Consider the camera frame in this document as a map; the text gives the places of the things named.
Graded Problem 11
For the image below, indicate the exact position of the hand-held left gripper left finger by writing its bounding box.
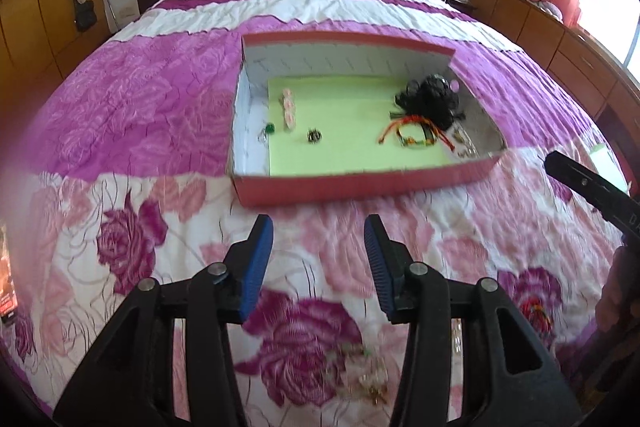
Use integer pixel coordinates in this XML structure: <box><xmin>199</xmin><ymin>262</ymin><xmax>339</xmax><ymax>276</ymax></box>
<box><xmin>52</xmin><ymin>213</ymin><xmax>275</xmax><ymax>427</ymax></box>

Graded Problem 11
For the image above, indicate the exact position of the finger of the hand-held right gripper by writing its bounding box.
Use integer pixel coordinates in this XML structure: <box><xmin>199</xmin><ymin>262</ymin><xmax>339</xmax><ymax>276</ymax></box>
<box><xmin>544</xmin><ymin>150</ymin><xmax>632</xmax><ymax>229</ymax></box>

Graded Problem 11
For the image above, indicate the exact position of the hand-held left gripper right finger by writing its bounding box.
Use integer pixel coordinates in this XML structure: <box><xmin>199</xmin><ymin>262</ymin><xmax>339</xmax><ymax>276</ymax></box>
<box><xmin>363</xmin><ymin>213</ymin><xmax>583</xmax><ymax>427</ymax></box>

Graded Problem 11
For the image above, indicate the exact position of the pink cardboard box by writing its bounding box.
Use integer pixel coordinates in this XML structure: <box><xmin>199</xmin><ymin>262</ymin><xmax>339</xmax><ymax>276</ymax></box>
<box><xmin>227</xmin><ymin>32</ymin><xmax>507</xmax><ymax>208</ymax></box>

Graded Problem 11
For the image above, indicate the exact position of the red braided bracelet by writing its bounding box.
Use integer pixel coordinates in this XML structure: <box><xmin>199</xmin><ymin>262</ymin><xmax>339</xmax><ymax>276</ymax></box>
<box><xmin>377</xmin><ymin>117</ymin><xmax>453</xmax><ymax>152</ymax></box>
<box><xmin>520</xmin><ymin>297</ymin><xmax>553</xmax><ymax>333</ymax></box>

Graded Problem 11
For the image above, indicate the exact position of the pink beaded hair clip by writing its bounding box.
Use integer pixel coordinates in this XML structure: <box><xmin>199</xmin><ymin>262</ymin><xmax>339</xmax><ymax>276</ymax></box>
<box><xmin>281</xmin><ymin>88</ymin><xmax>297</xmax><ymax>130</ymax></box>

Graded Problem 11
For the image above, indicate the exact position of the black hair scrunchie pile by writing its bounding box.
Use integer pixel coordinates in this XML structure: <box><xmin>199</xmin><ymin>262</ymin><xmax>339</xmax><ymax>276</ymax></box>
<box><xmin>390</xmin><ymin>74</ymin><xmax>463</xmax><ymax>130</ymax></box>

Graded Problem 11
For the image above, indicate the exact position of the person's right hand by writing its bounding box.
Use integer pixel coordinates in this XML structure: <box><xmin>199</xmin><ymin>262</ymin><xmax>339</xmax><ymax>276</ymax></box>
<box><xmin>595</xmin><ymin>244</ymin><xmax>640</xmax><ymax>358</ymax></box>

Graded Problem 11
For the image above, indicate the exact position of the low wooden cabinet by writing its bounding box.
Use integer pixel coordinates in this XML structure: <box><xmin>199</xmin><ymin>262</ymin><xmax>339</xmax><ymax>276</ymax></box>
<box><xmin>467</xmin><ymin>0</ymin><xmax>640</xmax><ymax>188</ymax></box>

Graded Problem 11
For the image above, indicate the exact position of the green foam sheet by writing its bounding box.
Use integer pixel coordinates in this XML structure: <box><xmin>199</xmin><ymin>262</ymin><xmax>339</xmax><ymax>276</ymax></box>
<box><xmin>266</xmin><ymin>76</ymin><xmax>453</xmax><ymax>178</ymax></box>

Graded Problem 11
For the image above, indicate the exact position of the floral pink bedspread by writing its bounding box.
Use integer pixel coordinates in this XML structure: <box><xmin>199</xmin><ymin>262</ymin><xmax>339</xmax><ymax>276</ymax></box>
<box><xmin>0</xmin><ymin>0</ymin><xmax>636</xmax><ymax>427</ymax></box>

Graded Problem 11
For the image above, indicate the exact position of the red printed packet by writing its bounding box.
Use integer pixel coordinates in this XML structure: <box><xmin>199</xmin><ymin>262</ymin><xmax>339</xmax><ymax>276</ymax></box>
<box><xmin>0</xmin><ymin>222</ymin><xmax>20</xmax><ymax>325</ymax></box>

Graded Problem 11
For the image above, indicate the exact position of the black hanging bag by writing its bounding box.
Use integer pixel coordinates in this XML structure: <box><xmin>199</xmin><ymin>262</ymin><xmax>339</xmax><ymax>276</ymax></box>
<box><xmin>74</xmin><ymin>1</ymin><xmax>97</xmax><ymax>32</ymax></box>

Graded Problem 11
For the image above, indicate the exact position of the thin metal rod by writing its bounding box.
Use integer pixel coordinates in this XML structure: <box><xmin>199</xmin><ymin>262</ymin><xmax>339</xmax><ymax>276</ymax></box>
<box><xmin>99</xmin><ymin>0</ymin><xmax>121</xmax><ymax>32</ymax></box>

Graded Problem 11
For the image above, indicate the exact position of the wooden wardrobe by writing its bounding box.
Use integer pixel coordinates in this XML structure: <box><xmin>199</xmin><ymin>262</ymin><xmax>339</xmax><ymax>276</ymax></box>
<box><xmin>0</xmin><ymin>0</ymin><xmax>113</xmax><ymax>108</ymax></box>

